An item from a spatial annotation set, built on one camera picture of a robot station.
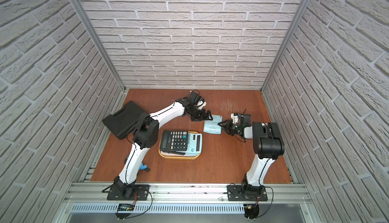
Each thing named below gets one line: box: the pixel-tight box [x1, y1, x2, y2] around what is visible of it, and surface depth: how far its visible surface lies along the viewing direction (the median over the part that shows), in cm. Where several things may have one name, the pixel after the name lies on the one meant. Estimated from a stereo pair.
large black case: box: [102, 100, 144, 140], surface depth 97 cm
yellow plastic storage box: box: [158, 131, 202, 160], surface depth 82 cm
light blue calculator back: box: [203, 114, 223, 135], surface depth 97 cm
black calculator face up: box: [159, 129, 189, 156], surface depth 81 cm
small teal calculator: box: [177, 132, 203, 156], surface depth 83 cm
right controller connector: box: [243, 203, 260, 221], surface depth 72 cm
